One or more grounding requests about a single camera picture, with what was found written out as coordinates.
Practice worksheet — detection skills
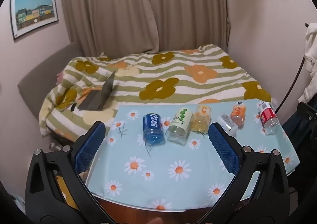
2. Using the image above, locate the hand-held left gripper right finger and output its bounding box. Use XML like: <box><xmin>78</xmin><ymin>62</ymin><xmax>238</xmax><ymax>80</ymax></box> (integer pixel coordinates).
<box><xmin>208</xmin><ymin>122</ymin><xmax>291</xmax><ymax>224</ymax></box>

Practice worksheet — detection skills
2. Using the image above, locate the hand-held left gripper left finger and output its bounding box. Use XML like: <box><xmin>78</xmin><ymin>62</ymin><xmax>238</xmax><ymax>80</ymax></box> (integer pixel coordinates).
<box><xmin>25</xmin><ymin>121</ymin><xmax>117</xmax><ymax>224</ymax></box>

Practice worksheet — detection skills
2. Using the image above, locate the small white label bottle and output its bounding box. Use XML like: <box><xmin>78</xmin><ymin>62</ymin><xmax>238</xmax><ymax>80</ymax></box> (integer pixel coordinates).
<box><xmin>217</xmin><ymin>114</ymin><xmax>239</xmax><ymax>137</ymax></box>

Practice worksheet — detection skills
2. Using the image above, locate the orange drink bottle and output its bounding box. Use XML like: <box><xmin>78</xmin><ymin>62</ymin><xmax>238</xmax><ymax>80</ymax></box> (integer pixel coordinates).
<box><xmin>230</xmin><ymin>101</ymin><xmax>247</xmax><ymax>128</ymax></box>

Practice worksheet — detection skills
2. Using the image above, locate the yellow capsule bottle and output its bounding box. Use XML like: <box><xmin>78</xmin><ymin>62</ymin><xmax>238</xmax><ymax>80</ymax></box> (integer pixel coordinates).
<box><xmin>190</xmin><ymin>104</ymin><xmax>212</xmax><ymax>133</ymax></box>

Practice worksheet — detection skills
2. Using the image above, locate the light blue daisy tablecloth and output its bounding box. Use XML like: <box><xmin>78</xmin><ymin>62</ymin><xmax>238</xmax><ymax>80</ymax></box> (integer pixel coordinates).
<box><xmin>85</xmin><ymin>98</ymin><xmax>301</xmax><ymax>212</ymax></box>

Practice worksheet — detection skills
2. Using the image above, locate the green dotted label bottle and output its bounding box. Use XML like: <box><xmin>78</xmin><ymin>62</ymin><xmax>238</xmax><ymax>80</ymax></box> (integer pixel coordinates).
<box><xmin>165</xmin><ymin>107</ymin><xmax>194</xmax><ymax>145</ymax></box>

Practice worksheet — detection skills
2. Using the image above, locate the grey laptop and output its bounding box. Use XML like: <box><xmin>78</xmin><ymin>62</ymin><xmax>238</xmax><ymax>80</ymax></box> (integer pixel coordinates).
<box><xmin>77</xmin><ymin>70</ymin><xmax>116</xmax><ymax>112</ymax></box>

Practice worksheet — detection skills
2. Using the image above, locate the red label plastic bottle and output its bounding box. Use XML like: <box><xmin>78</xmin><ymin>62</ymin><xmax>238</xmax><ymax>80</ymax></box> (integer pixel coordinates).
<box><xmin>258</xmin><ymin>101</ymin><xmax>280</xmax><ymax>136</ymax></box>

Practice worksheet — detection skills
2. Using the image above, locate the blue label plastic bottle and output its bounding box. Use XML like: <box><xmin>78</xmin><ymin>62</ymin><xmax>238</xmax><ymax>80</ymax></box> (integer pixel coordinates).
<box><xmin>142</xmin><ymin>112</ymin><xmax>166</xmax><ymax>145</ymax></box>

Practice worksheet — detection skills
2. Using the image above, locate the grey bed headboard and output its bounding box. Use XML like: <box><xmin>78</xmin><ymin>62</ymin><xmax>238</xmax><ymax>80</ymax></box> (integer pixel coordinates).
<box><xmin>17</xmin><ymin>42</ymin><xmax>83</xmax><ymax>125</ymax></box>

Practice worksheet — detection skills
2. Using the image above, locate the striped floral blanket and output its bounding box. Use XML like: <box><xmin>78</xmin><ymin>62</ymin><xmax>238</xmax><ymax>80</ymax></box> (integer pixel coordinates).
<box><xmin>38</xmin><ymin>44</ymin><xmax>273</xmax><ymax>143</ymax></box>

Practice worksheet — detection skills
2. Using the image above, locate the white hanging garment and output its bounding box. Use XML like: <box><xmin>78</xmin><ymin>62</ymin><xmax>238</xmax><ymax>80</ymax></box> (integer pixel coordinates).
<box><xmin>298</xmin><ymin>23</ymin><xmax>317</xmax><ymax>105</ymax></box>

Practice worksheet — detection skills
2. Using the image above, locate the beige curtain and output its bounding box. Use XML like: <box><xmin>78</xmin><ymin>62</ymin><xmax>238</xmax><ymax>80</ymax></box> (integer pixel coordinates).
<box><xmin>59</xmin><ymin>0</ymin><xmax>229</xmax><ymax>57</ymax></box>

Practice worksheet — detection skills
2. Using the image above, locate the black cable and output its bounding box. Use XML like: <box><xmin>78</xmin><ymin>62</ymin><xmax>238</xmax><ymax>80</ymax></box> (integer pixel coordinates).
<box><xmin>274</xmin><ymin>53</ymin><xmax>306</xmax><ymax>115</ymax></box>

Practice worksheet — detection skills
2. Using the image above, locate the framed wall picture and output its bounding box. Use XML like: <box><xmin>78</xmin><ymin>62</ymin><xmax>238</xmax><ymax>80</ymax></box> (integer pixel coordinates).
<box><xmin>9</xmin><ymin>0</ymin><xmax>59</xmax><ymax>40</ymax></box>

